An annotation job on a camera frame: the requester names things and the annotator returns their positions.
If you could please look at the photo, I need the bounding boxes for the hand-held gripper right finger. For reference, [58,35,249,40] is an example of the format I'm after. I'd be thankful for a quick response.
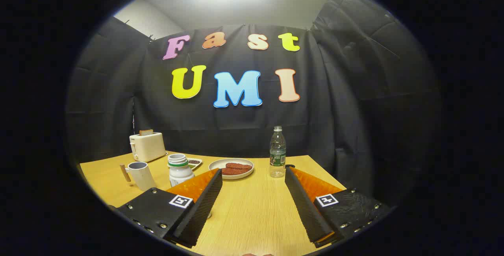
[284,166,392,249]

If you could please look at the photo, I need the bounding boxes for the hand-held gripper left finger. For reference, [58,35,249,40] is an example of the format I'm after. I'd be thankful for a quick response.
[117,168,223,249]

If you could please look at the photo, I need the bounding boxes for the white juice bottle green ring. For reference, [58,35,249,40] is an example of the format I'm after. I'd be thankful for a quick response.
[168,154,195,187]

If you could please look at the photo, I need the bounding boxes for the white cup wooden handle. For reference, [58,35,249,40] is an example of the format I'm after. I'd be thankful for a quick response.
[120,161,157,192]

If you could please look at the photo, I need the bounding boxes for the clear plastic water bottle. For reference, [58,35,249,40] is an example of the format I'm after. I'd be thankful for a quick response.
[269,126,287,178]

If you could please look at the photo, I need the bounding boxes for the white round plate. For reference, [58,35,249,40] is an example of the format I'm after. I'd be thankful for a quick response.
[208,158,255,180]

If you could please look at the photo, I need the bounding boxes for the wooden table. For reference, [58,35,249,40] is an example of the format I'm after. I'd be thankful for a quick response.
[79,152,347,256]

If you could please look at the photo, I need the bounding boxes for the red meat slices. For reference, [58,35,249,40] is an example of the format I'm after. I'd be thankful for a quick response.
[221,163,253,176]

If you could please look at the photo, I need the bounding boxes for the cream toaster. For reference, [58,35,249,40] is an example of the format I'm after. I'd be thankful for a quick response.
[129,132,167,163]

